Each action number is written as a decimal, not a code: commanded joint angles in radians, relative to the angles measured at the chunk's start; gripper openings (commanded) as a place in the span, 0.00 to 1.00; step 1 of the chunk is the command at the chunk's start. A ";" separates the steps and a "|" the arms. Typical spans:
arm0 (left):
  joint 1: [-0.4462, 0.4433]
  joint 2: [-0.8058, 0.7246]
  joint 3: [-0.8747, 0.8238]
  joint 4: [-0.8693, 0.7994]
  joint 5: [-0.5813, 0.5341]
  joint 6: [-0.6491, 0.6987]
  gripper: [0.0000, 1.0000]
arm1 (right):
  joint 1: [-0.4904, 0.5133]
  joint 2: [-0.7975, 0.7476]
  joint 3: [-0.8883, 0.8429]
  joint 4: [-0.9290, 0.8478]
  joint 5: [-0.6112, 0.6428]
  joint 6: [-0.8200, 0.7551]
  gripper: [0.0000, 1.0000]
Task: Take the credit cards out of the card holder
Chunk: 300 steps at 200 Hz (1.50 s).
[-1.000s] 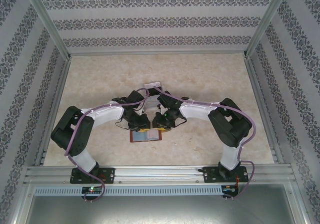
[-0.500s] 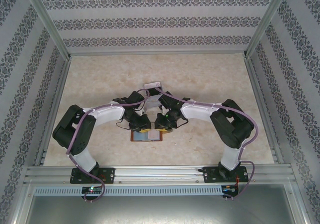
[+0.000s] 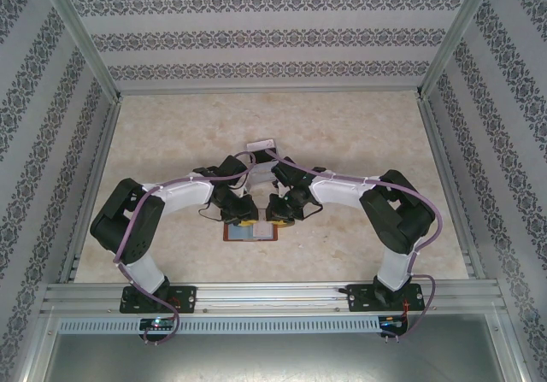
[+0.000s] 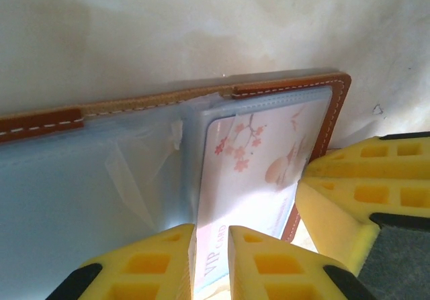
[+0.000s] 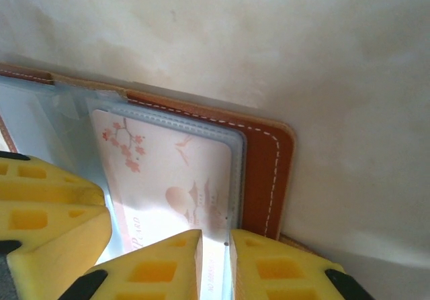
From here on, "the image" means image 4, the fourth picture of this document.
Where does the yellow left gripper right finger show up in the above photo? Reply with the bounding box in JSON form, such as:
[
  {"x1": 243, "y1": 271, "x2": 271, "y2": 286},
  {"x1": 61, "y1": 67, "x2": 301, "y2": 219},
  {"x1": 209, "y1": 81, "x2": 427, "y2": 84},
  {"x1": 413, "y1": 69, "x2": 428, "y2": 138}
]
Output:
[{"x1": 227, "y1": 224, "x2": 360, "y2": 300}]

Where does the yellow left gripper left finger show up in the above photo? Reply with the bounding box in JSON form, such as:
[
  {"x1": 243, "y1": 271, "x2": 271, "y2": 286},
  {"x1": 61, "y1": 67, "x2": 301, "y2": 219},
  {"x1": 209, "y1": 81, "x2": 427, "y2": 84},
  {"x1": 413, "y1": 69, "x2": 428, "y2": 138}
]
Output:
[{"x1": 49, "y1": 223, "x2": 196, "y2": 300}]

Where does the brown leather card holder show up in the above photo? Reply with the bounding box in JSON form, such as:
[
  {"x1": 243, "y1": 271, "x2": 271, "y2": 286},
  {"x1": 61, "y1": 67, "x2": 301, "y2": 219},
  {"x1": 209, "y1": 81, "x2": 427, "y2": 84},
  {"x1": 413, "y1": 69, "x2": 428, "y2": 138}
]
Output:
[{"x1": 0, "y1": 68, "x2": 353, "y2": 300}]

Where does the pink cherry blossom VIP card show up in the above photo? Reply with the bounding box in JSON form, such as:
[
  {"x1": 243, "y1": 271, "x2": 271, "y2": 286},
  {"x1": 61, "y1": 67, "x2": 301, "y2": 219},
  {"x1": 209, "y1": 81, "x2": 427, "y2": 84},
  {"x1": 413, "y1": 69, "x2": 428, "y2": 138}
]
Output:
[{"x1": 194, "y1": 103, "x2": 333, "y2": 294}]

